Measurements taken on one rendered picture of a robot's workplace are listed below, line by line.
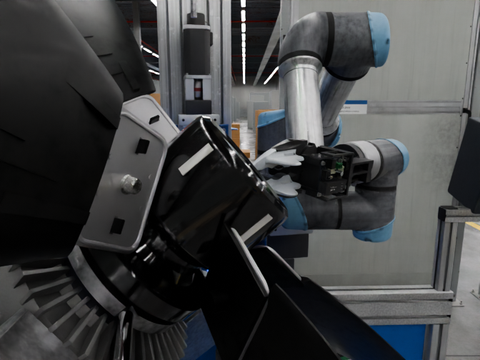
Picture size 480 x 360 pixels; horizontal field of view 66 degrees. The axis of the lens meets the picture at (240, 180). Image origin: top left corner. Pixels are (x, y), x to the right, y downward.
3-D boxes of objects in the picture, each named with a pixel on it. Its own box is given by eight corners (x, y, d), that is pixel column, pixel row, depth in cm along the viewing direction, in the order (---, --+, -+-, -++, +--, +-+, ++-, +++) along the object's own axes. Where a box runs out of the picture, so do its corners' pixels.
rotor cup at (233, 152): (60, 256, 24) (209, 128, 23) (88, 171, 37) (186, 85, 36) (202, 352, 31) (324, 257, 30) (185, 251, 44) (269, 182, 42)
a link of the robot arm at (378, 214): (329, 231, 76) (332, 179, 74) (383, 231, 77) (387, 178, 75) (341, 245, 69) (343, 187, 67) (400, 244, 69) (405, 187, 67)
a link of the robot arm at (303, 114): (275, -2, 79) (285, 225, 65) (326, -2, 79) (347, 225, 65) (269, 35, 90) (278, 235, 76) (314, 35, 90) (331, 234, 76)
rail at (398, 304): (56, 332, 82) (53, 299, 81) (63, 321, 86) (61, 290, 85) (450, 323, 86) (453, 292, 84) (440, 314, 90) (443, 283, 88)
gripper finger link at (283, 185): (271, 189, 48) (316, 177, 54) (242, 178, 53) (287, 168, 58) (269, 211, 49) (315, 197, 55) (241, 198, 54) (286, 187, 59)
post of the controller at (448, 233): (437, 291, 84) (446, 208, 81) (430, 286, 87) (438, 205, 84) (450, 291, 85) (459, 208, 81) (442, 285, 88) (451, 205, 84)
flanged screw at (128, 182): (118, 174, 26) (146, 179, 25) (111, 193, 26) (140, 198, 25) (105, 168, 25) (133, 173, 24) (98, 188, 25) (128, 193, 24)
